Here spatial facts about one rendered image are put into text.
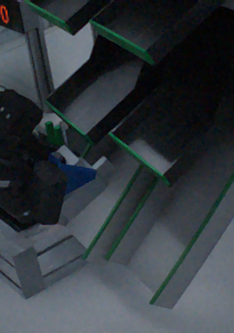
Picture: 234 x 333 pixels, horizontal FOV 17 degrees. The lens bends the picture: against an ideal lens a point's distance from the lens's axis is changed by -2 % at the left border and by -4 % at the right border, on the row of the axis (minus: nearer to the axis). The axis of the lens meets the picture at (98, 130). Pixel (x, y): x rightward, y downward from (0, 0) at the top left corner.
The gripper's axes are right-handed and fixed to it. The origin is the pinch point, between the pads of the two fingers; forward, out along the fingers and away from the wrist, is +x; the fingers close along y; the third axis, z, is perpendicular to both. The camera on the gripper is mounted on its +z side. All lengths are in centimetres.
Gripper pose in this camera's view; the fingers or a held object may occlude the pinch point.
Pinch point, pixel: (61, 165)
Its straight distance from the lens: 93.6
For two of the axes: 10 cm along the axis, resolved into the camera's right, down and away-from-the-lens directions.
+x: 8.6, 0.3, 5.0
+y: -4.5, -4.0, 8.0
